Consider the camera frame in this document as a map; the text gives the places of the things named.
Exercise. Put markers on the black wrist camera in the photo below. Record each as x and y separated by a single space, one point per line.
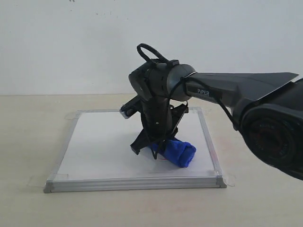
131 107

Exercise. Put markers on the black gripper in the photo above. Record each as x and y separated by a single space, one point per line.
160 121

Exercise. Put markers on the blue cloth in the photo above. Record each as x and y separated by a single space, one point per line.
178 152

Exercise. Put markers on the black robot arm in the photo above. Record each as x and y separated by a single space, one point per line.
265 108

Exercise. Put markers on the white board with aluminium frame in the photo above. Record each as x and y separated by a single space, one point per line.
96 156

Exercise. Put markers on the clear tape front right corner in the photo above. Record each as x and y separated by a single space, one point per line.
228 178

